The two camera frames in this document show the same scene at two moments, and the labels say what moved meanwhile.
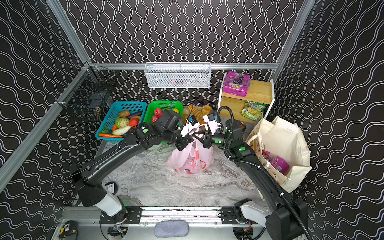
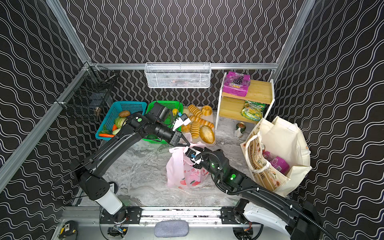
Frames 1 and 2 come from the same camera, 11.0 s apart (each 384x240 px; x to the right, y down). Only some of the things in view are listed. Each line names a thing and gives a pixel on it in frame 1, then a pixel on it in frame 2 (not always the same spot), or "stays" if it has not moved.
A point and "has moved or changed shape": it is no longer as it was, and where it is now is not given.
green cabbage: (121, 122) stays
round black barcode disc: (112, 187) stays
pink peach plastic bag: (193, 158) has moved or changed shape
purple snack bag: (278, 163) stays
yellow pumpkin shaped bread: (206, 109) stays
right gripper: (206, 140) -> (193, 154)
